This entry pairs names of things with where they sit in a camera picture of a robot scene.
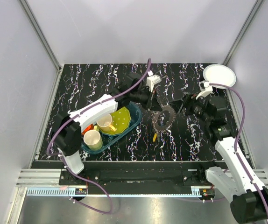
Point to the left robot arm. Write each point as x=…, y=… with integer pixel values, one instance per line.
x=67, y=127

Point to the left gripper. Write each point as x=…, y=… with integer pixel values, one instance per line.
x=151, y=103

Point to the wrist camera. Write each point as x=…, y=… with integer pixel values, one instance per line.
x=152, y=81
x=205, y=89

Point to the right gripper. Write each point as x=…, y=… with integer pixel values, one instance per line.
x=187, y=101

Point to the white paper plate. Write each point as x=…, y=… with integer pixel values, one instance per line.
x=220, y=76

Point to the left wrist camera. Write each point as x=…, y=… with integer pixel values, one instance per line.
x=152, y=81

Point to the pale yellow cup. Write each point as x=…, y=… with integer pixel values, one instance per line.
x=93, y=140

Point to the teal plastic tray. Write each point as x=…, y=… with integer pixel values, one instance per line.
x=136, y=116

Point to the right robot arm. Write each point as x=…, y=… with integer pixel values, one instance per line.
x=245, y=192

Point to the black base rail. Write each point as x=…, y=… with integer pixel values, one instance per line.
x=148, y=178

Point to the orange object in tray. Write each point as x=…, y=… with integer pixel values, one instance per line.
x=90, y=127

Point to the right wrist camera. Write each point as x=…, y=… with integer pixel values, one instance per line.
x=205, y=89

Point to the yellow-green dotted plate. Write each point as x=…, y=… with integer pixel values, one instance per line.
x=121, y=121

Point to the yellow mug with handle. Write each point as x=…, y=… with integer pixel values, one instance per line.
x=105, y=123

